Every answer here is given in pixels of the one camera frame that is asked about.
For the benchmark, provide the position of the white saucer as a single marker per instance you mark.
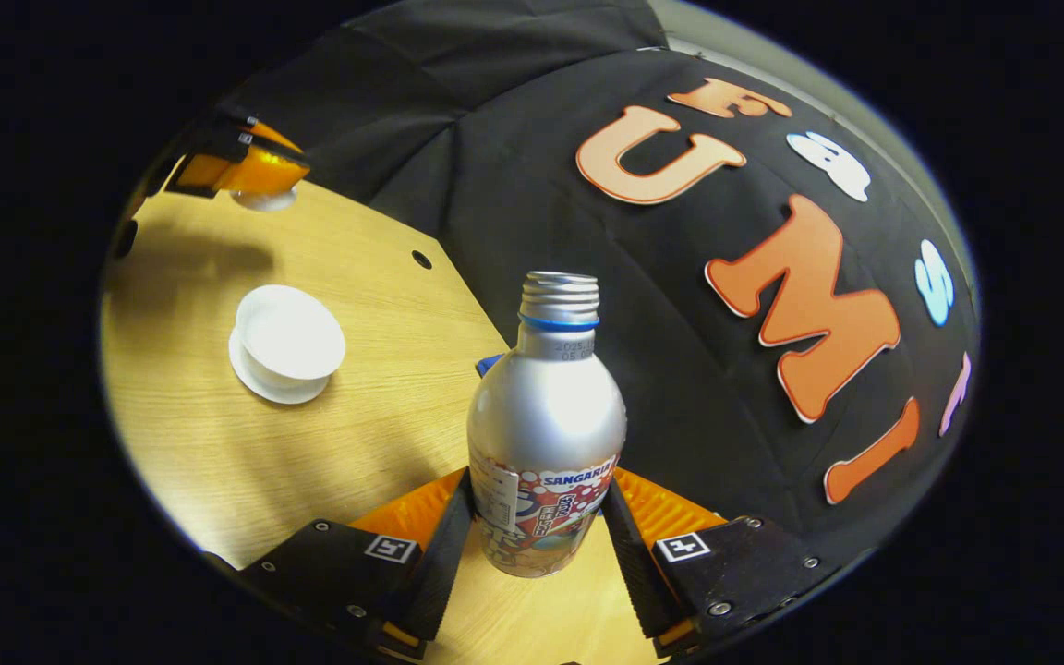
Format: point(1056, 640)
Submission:
point(264, 388)

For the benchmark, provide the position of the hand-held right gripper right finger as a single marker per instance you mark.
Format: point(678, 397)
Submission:
point(629, 563)

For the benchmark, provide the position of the black backdrop cloth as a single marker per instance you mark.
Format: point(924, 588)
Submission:
point(680, 369)

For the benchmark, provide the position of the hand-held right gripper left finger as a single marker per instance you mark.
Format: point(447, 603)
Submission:
point(444, 573)

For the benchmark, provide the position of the blue cloth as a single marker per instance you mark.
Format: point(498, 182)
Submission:
point(489, 364)

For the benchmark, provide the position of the silver water bottle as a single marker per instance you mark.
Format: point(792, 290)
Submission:
point(546, 416)

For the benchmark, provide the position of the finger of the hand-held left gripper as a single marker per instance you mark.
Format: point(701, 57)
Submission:
point(269, 139)
point(255, 174)

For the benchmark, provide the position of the white teacup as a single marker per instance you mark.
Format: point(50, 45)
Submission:
point(296, 337)

